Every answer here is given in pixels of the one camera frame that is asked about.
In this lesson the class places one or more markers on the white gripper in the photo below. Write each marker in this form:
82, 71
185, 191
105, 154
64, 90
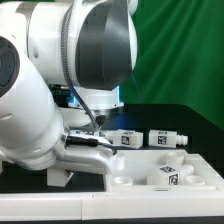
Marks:
86, 154

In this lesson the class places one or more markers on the white square tabletop tray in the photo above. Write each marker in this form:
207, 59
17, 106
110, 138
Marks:
131, 168

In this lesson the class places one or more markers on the white front fence rail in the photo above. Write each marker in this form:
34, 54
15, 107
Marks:
104, 206

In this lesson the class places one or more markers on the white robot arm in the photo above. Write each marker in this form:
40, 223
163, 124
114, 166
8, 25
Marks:
90, 44

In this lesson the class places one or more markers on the white left fence block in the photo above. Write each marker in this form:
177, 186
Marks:
1, 168

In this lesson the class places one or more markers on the white marker sheet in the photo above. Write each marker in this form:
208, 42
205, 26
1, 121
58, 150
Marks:
103, 133

